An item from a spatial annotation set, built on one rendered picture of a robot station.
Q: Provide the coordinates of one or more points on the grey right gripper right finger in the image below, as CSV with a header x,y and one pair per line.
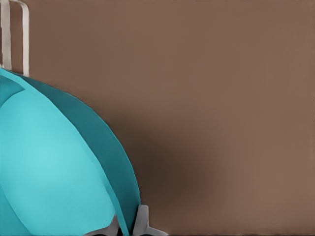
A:
x,y
143,221

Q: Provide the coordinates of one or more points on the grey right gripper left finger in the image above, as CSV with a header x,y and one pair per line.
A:
x,y
112,227

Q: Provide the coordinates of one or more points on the teal round plate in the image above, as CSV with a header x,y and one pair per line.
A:
x,y
49,157

